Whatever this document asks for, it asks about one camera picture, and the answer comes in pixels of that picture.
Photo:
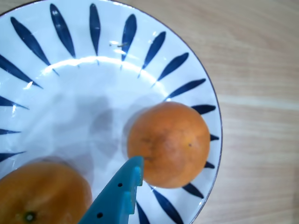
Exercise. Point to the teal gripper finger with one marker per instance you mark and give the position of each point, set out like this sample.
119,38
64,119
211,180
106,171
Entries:
112,200

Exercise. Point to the small orange with green stem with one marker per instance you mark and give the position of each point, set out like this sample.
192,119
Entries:
46,191

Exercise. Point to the deep-coloured blemished orange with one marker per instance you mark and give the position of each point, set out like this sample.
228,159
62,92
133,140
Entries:
170,144

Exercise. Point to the white plate with blue leaves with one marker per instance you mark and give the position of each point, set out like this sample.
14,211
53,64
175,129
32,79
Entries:
77,88

